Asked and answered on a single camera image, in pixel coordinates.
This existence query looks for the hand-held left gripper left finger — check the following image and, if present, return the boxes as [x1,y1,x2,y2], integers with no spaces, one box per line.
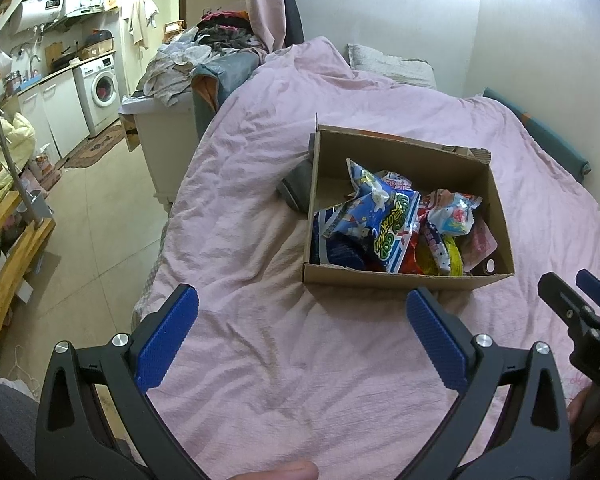
[34,283,211,480]

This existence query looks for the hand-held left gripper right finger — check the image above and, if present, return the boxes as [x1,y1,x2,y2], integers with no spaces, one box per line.
[405,286,573,480]

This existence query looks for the red snack bag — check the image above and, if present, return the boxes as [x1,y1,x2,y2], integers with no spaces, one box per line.
[399,200,433,276]

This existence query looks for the cream cartoon face snack packet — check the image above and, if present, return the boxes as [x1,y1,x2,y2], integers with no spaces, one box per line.
[422,220,453,276]

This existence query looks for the cardboard box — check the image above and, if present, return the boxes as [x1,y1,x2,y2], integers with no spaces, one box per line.
[77,42,115,62]
[302,112,516,293]

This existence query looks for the light blue cartoon snack packet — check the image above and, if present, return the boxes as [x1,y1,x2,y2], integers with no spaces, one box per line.
[426,189,483,237]

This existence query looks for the dark blue snack packet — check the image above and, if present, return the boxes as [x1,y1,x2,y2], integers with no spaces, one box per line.
[310,207,368,268]

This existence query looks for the blue snack bag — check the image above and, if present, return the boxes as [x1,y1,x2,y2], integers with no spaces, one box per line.
[322,159,422,275]

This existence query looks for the person's right hand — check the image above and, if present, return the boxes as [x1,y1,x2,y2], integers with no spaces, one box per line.
[566,385,600,443]

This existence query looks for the person's left hand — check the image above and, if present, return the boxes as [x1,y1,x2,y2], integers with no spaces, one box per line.
[235,460,320,480]

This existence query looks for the white clothes hanger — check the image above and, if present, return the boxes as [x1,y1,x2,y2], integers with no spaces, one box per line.
[7,345,41,396]

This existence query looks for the pink bedsheet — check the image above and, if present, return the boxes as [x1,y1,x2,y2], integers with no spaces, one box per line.
[131,36,600,480]

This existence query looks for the wooden rack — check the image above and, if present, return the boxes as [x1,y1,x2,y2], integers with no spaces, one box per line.
[0,165,56,346]

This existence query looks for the teal cushion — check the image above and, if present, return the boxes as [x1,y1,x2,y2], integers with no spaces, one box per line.
[482,87,591,176]

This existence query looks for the white storage cabinet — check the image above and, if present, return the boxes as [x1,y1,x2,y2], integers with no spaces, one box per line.
[120,95,201,206]

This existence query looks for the person's grey trouser leg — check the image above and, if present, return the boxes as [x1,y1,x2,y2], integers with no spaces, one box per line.
[0,380,38,480]

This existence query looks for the grey soft object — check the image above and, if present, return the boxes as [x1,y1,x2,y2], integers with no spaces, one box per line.
[276,160,315,213]

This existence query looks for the brown patterned rug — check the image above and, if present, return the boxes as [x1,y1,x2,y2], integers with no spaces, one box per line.
[62,124,127,171]

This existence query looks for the brown cardboard piece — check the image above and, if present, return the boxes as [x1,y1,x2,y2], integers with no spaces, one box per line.
[119,114,142,153]

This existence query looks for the curved metal pole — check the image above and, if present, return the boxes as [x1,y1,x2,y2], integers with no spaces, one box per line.
[0,80,56,223]

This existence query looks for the pale yellow quilt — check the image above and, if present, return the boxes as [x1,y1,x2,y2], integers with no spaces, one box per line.
[0,112,36,196]

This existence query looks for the white kitchen base cabinets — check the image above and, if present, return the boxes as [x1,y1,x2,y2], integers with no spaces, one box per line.
[17,70,91,161]

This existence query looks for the white washing machine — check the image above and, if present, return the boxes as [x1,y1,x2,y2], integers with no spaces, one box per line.
[72,55,122,138]

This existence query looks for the blue denim garment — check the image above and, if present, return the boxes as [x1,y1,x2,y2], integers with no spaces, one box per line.
[190,52,261,108]

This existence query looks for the grey patterned pillow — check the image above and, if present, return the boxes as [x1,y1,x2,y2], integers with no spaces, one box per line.
[347,42,437,88]

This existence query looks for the pile of clothes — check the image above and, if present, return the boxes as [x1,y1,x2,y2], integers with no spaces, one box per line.
[140,10,268,108]

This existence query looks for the cardboard box on washer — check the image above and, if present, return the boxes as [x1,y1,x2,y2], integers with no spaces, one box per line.
[77,42,115,62]

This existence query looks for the hanging white towel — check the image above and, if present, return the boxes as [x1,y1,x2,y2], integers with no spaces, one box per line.
[121,0,158,51]

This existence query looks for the range hood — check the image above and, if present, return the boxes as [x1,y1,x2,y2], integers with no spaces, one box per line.
[65,5,106,20]

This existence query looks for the pink hanging cloth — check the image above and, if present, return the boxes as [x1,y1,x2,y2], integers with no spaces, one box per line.
[245,0,281,53]

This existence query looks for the white water heater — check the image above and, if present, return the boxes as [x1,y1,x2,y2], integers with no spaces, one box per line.
[10,0,86,36]

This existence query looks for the dark upright panel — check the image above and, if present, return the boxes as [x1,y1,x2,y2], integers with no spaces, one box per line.
[279,0,306,46]

